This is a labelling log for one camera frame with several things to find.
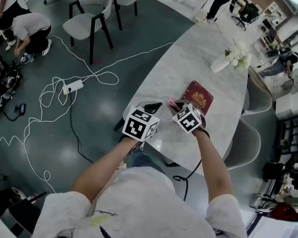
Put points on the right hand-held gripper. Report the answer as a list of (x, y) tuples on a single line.
[(190, 120)]

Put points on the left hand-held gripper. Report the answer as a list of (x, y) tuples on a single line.
[(139, 125)]

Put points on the pink cloth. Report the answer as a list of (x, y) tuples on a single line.
[(171, 101)]

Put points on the dark red book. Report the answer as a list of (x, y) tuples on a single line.
[(192, 87)]

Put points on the person's left forearm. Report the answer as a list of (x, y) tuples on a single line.
[(106, 167)]

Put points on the person's right forearm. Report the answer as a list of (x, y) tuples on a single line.
[(213, 167)]

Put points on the dark wrist band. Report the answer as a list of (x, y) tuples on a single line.
[(203, 133)]

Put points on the person's blue jeans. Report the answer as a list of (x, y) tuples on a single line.
[(145, 160)]

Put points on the white ribbed vase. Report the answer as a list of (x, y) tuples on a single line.
[(218, 64)]

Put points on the person's left shoe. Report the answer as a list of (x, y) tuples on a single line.
[(121, 165)]

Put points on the grey shell chair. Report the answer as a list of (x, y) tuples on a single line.
[(245, 142), (260, 95)]

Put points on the white power strip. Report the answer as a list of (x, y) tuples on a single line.
[(73, 86)]

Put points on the white flower bouquet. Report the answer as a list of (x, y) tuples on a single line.
[(241, 53)]

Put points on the cream round container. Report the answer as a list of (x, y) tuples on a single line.
[(200, 16)]

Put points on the person's white t-shirt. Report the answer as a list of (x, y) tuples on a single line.
[(144, 204)]

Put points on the black shelf rack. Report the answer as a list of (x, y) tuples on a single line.
[(290, 133)]

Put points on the black equipment bag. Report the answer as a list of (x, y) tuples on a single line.
[(275, 171), (5, 80)]

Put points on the black power adapter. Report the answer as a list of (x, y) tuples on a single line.
[(20, 108)]

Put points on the red bag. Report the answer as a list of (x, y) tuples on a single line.
[(285, 212)]

